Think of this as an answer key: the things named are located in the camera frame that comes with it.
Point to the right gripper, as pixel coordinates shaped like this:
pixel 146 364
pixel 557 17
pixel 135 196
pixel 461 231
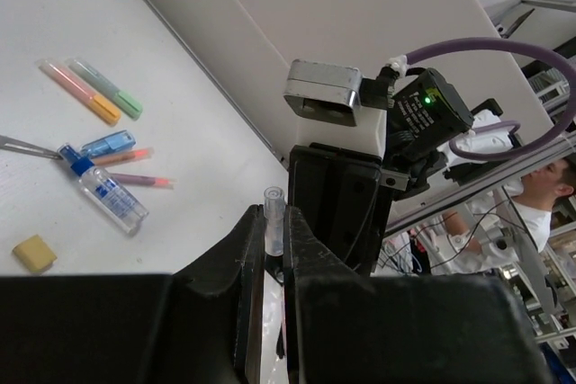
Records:
pixel 345 199

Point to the black handled scissors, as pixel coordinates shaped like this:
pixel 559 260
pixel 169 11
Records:
pixel 21 147

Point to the blue correction tape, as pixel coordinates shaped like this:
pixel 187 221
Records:
pixel 111 144

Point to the clear glue bottle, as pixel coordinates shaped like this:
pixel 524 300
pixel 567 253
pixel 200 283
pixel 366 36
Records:
pixel 107 194

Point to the red highlighter pen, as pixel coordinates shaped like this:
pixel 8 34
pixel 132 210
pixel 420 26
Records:
pixel 273 365

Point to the person in white shirt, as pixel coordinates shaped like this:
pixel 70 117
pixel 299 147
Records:
pixel 533 195

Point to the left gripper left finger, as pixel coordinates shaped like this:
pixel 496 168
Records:
pixel 202 324

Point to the yellow eraser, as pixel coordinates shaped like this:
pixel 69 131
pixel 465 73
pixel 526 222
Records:
pixel 34 254

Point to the purple marker pen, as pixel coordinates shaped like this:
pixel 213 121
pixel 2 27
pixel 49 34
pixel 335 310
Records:
pixel 144 181

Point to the green highlighter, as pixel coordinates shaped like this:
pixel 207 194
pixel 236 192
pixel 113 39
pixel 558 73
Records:
pixel 123 100

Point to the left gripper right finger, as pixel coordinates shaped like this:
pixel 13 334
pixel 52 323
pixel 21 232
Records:
pixel 342 327

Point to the orange highlighter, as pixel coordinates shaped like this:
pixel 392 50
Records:
pixel 81 90

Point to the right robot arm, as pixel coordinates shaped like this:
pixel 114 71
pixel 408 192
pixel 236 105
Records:
pixel 421 117

